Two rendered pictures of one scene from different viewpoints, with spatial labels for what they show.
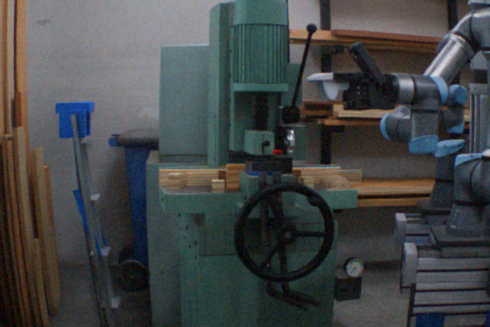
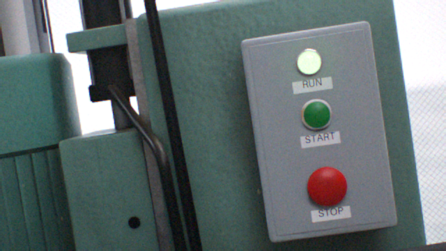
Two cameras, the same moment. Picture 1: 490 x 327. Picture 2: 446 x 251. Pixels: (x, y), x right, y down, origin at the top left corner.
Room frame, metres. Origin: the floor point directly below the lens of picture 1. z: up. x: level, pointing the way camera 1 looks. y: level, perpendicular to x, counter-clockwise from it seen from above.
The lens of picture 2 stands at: (2.66, -0.74, 1.45)
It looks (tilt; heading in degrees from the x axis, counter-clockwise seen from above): 3 degrees down; 106
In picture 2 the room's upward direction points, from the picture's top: 9 degrees counter-clockwise
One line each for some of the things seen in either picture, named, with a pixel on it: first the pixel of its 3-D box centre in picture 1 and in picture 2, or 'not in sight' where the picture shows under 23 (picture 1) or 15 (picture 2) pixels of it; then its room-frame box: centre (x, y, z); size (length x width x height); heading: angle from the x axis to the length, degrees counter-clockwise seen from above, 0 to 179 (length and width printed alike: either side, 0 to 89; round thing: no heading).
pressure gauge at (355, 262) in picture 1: (353, 269); not in sight; (2.06, -0.34, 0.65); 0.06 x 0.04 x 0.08; 101
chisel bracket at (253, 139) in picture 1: (258, 144); not in sight; (2.23, -0.04, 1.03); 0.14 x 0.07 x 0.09; 11
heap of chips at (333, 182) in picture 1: (334, 180); not in sight; (2.17, -0.29, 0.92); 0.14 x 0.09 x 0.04; 11
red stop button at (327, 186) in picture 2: not in sight; (327, 186); (2.56, -0.16, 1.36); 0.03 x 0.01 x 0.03; 11
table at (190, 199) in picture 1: (260, 198); not in sight; (2.10, -0.05, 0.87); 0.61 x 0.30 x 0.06; 101
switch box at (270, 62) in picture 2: not in sight; (317, 131); (2.55, -0.12, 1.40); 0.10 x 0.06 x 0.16; 11
